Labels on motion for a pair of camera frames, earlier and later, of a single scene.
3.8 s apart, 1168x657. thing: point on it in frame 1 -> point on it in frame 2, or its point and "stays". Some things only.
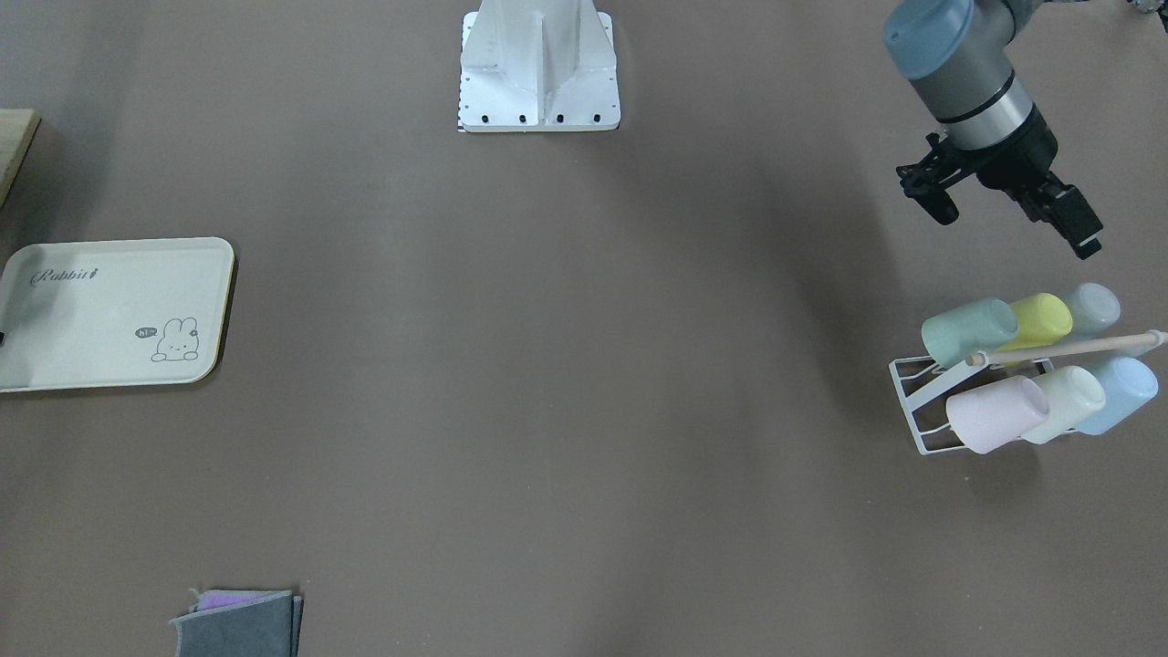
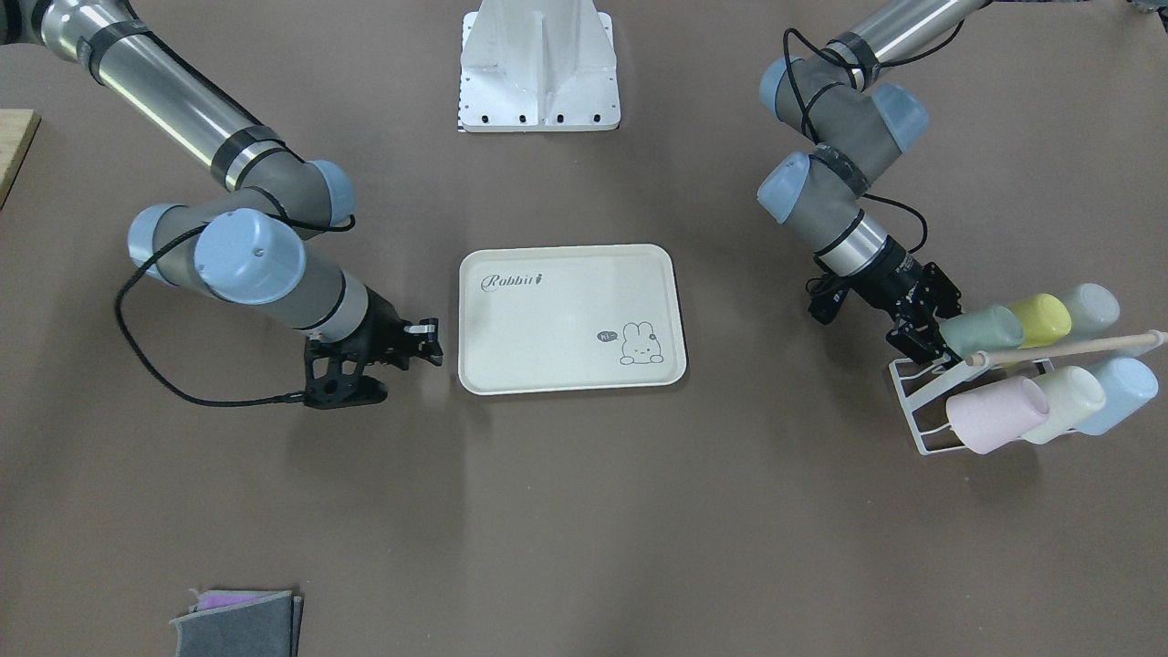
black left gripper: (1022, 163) -> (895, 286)
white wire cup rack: (910, 404) stays
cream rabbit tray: (112, 315) -> (569, 318)
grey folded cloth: (241, 623) stays
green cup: (951, 336) stays
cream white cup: (1073, 395) stays
